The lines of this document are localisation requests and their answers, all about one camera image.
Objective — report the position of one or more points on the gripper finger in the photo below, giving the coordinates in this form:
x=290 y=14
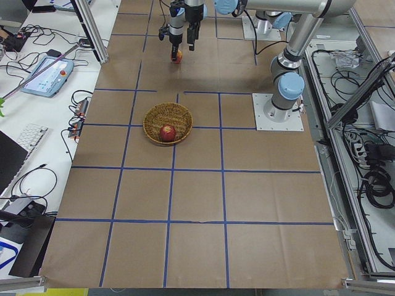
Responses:
x=175 y=52

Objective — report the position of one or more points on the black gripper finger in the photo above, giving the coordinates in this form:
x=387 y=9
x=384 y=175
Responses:
x=192 y=34

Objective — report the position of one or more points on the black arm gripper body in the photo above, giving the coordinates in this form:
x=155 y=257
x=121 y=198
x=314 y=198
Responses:
x=176 y=39
x=194 y=13

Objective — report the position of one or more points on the red yellow apple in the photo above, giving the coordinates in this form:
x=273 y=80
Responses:
x=180 y=58

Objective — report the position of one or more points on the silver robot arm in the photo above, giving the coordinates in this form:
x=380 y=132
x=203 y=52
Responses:
x=174 y=29
x=289 y=85

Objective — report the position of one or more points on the round wicker basket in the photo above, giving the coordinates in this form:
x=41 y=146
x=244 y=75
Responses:
x=167 y=114

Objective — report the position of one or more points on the dark red apple in basket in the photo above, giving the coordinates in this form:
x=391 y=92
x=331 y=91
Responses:
x=167 y=133

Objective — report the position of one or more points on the blue teach pendant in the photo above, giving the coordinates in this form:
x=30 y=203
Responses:
x=50 y=82

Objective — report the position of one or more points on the white keyboard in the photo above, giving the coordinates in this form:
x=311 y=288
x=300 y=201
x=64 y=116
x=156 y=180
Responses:
x=31 y=136

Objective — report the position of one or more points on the metal rod with green tip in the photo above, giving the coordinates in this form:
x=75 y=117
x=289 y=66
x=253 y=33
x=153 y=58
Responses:
x=15 y=90

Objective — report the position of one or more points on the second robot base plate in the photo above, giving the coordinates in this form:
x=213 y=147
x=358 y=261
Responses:
x=266 y=29

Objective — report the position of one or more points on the aluminium frame post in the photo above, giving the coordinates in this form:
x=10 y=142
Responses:
x=90 y=28

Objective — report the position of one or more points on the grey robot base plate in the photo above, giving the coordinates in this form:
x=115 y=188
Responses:
x=269 y=118

